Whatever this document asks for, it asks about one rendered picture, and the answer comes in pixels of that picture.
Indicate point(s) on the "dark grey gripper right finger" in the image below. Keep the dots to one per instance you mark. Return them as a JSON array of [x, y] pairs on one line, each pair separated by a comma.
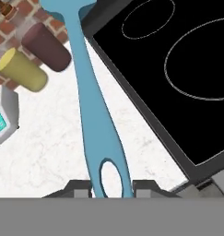
[[147, 188]]

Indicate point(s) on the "black hob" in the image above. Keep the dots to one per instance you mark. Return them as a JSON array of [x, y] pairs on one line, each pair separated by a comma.
[[165, 80]]

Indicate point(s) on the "white appliance with teal screen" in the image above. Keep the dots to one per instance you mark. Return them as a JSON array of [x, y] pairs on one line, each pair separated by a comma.
[[4, 118]]

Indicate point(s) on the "grey drawer front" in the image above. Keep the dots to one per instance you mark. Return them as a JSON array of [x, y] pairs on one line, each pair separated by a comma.
[[208, 187]]

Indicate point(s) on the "yellow cylinder jar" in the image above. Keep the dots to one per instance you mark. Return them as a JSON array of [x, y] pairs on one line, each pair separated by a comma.
[[21, 70]]

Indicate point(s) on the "blue spatula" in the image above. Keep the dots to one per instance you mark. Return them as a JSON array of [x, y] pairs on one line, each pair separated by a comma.
[[96, 116]]

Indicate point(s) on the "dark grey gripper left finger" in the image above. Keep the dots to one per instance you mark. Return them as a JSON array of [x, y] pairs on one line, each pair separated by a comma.
[[76, 188]]

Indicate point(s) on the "dark red cylinder jar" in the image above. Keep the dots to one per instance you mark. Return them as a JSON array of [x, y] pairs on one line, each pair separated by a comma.
[[46, 46]]

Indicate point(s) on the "brown bottle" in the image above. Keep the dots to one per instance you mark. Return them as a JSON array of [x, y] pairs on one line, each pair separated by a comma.
[[5, 8]]

